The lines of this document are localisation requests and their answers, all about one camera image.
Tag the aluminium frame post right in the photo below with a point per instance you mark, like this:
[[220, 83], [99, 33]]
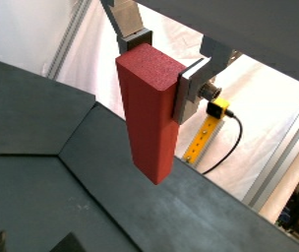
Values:
[[276, 168]]

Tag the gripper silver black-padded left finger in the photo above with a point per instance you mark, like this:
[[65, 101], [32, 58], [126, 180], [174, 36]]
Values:
[[127, 24]]

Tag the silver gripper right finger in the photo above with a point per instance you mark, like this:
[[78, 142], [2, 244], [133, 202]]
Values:
[[197, 78]]

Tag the aluminium frame post left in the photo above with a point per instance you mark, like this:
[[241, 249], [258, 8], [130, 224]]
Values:
[[78, 16]]

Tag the aluminium frame post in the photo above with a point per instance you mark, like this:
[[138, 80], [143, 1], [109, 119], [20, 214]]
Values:
[[276, 168], [78, 16]]

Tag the yellow sensor bracket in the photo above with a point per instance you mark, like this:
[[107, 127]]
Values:
[[216, 112]]

